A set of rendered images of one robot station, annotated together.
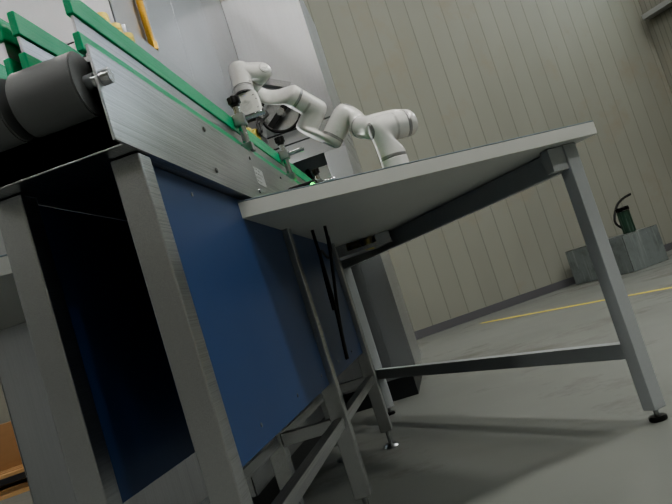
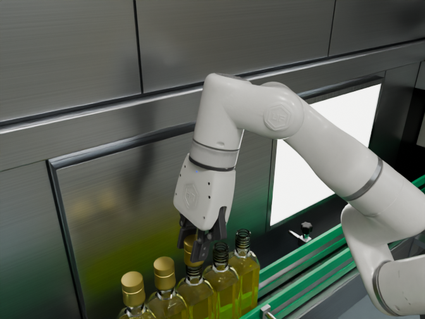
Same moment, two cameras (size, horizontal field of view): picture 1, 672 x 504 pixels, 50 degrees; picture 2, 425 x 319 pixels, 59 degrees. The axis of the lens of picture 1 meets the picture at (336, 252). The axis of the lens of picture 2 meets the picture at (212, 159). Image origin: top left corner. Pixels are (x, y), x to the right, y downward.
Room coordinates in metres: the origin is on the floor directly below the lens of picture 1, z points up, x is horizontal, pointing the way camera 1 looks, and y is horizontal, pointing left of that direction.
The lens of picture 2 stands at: (2.16, -0.24, 1.60)
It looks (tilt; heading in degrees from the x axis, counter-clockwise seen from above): 27 degrees down; 46
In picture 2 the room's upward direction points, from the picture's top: straight up
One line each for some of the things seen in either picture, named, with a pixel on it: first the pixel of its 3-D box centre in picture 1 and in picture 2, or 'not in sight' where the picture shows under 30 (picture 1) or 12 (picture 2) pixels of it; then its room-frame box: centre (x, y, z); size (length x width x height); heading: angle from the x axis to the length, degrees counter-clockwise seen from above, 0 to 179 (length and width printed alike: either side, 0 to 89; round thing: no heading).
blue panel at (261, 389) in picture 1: (271, 309); not in sight; (1.76, 0.19, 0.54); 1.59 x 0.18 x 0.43; 173
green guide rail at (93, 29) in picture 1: (254, 148); not in sight; (1.72, 0.11, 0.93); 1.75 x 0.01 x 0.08; 173
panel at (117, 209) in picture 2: not in sight; (259, 176); (2.79, 0.25, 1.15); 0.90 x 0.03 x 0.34; 173
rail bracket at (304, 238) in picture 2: not in sight; (298, 241); (2.88, 0.18, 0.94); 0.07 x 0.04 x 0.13; 83
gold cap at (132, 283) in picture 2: not in sight; (133, 288); (2.38, 0.16, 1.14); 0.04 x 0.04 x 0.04
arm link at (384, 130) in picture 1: (389, 136); not in sight; (2.46, -0.30, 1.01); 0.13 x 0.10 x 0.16; 108
